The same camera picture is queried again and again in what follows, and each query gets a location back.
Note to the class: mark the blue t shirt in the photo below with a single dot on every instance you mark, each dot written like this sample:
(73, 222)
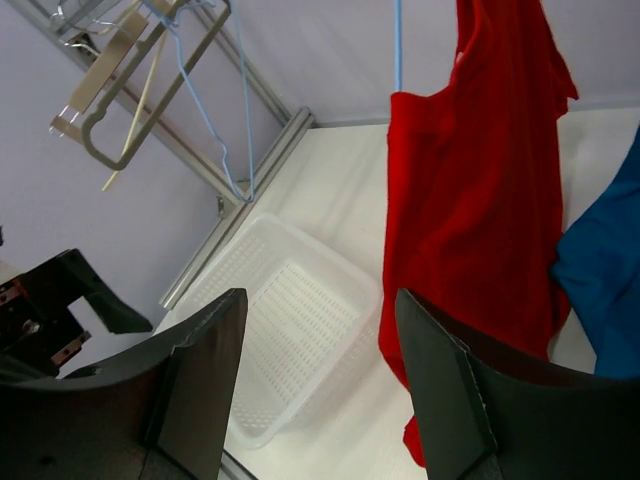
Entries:
(598, 268)

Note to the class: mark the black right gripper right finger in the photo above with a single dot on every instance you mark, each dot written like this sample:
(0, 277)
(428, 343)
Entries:
(485, 410)

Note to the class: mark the red t shirt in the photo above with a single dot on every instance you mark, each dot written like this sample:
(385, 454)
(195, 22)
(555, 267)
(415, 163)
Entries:
(475, 204)

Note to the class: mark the beige plastic hanger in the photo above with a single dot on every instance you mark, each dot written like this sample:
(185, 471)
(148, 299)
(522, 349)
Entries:
(147, 115)

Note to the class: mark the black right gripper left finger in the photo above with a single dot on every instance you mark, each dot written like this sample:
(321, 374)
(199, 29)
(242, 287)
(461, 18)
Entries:
(158, 410)

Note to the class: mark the wooden clip hanger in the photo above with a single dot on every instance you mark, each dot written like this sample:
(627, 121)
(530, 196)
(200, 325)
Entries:
(128, 31)

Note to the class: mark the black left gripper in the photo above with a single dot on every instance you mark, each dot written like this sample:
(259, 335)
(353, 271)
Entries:
(39, 333)

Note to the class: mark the white plastic basket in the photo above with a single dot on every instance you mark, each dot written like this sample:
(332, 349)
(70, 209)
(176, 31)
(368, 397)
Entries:
(310, 328)

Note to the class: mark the aluminium frame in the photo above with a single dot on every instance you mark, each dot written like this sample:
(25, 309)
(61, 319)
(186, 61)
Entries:
(137, 229)

